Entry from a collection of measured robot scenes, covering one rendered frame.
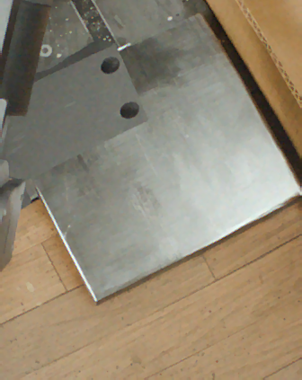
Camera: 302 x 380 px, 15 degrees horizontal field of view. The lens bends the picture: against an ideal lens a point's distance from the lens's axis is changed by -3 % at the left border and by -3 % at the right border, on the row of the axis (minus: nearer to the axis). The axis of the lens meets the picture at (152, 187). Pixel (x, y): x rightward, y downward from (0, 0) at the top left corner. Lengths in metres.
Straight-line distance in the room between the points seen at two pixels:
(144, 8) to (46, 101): 0.34
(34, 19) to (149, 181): 0.34
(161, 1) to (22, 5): 0.40
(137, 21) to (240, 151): 0.13
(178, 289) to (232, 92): 0.15
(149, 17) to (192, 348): 0.25
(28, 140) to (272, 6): 0.37
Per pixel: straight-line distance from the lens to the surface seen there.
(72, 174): 0.81
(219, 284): 0.82
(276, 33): 0.88
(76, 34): 0.87
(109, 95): 0.56
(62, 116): 0.56
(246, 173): 0.82
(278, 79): 0.81
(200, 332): 0.82
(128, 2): 0.88
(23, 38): 0.49
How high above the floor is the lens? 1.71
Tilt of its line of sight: 75 degrees down
